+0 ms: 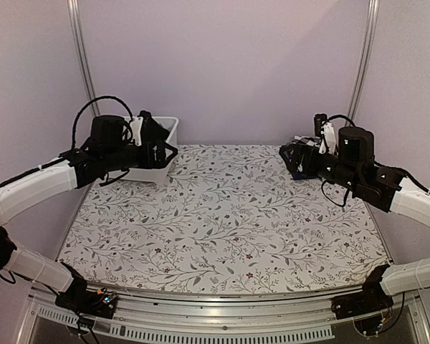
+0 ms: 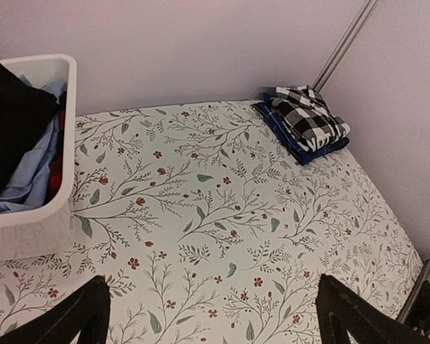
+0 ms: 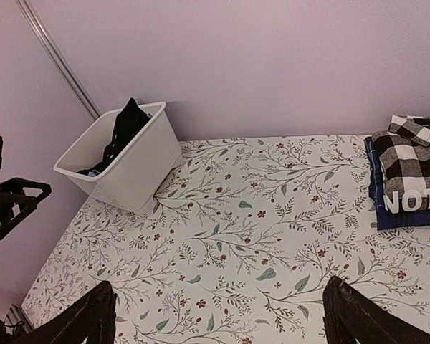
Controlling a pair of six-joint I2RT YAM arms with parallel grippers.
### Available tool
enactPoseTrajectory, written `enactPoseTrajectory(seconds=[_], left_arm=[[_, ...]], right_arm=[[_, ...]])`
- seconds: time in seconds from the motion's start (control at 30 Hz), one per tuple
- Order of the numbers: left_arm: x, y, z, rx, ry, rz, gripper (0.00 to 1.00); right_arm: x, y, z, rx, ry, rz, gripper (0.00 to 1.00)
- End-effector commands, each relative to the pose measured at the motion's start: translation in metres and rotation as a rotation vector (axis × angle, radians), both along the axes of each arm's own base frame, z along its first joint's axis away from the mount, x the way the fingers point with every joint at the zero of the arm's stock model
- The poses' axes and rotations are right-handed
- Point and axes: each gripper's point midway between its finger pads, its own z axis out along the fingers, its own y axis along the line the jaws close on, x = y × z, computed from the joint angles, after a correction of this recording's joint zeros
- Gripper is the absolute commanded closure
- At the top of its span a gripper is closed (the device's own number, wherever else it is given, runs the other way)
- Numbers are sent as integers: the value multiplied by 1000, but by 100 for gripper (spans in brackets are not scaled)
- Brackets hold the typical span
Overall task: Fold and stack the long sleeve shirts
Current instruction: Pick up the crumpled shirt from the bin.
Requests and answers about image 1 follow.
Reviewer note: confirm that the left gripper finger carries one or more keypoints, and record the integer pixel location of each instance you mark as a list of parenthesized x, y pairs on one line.
[(169, 160), (169, 149)]

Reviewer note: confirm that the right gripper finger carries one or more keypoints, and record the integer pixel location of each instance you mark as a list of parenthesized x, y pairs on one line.
[(289, 150), (291, 166)]

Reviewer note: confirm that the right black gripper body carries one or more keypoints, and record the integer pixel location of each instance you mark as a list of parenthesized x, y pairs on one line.
[(311, 168)]

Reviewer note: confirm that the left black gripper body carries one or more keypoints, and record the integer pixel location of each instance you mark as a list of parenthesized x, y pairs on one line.
[(145, 161)]

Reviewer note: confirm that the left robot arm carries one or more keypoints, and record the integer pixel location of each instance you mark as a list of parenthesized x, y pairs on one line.
[(132, 147)]

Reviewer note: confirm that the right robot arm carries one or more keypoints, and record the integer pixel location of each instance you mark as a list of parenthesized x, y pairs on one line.
[(346, 157)]

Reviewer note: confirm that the dark blue folded shirt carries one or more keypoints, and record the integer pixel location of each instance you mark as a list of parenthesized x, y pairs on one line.
[(299, 160)]

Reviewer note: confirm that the black white checkered shirt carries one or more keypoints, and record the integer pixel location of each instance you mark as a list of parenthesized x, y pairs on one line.
[(310, 141)]

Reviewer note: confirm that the light blue shirt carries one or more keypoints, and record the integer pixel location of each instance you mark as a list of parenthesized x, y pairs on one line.
[(166, 124)]

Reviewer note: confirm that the white plastic bin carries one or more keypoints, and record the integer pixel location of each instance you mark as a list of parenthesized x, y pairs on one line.
[(155, 175)]

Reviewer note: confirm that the floral patterned tablecloth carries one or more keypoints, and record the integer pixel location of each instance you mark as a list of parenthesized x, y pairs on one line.
[(227, 220)]

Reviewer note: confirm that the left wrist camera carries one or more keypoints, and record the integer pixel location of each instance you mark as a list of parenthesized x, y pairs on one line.
[(145, 129)]

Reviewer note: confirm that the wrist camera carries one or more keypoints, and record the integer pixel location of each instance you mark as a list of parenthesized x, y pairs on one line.
[(145, 129), (324, 130)]

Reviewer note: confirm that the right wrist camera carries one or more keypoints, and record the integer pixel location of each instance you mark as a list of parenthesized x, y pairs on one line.
[(324, 130)]

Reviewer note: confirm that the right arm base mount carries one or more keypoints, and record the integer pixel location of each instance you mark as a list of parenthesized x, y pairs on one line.
[(363, 302)]

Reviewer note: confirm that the aluminium front rail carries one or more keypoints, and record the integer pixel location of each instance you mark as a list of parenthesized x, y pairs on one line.
[(143, 316)]

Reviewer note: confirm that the right aluminium frame post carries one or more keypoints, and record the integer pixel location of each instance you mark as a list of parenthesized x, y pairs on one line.
[(363, 65)]

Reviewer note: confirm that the aluminium frame post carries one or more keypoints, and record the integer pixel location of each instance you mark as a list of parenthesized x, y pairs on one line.
[(363, 65), (80, 48)]

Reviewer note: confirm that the left aluminium frame post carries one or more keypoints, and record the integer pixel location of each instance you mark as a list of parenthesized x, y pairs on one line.
[(80, 48)]

